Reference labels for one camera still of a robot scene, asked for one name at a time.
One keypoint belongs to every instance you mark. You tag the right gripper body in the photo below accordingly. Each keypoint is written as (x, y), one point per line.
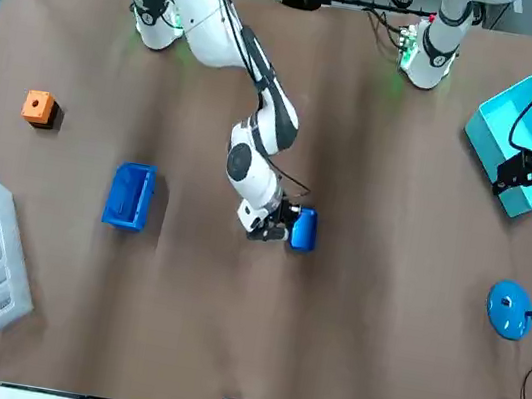
(279, 217)

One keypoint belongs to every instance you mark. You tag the long silver screw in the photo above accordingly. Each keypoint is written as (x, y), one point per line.
(120, 209)

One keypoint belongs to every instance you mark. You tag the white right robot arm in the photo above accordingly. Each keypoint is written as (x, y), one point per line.
(200, 7)

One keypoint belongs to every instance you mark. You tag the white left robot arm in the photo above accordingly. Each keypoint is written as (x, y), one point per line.
(435, 59)

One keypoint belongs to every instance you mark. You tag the large teal plastic tray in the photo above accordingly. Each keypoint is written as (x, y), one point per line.
(507, 116)

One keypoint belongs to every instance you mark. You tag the blue storage bin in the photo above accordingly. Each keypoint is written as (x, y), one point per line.
(116, 186)

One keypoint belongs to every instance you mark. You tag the orange push-button box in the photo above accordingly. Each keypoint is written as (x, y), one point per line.
(38, 105)

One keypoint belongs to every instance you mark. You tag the pile of small screws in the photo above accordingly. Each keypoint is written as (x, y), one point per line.
(1, 304)

